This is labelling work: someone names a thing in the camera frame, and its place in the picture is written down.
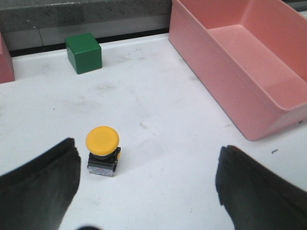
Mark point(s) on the yellow push button switch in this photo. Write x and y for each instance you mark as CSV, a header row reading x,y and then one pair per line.
x,y
104,152

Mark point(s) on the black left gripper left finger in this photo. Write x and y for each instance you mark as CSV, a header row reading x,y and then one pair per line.
x,y
36,195

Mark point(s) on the grey stone counter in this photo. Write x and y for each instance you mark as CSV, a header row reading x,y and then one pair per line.
x,y
36,23

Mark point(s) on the right green cube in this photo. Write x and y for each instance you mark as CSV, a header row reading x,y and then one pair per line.
x,y
84,53

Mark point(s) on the pink plastic bin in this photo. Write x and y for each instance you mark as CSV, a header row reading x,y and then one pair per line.
x,y
251,55

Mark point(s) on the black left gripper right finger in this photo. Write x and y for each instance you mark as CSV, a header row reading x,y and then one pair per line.
x,y
254,197

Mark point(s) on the far pink cube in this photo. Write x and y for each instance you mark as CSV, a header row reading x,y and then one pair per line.
x,y
6,65

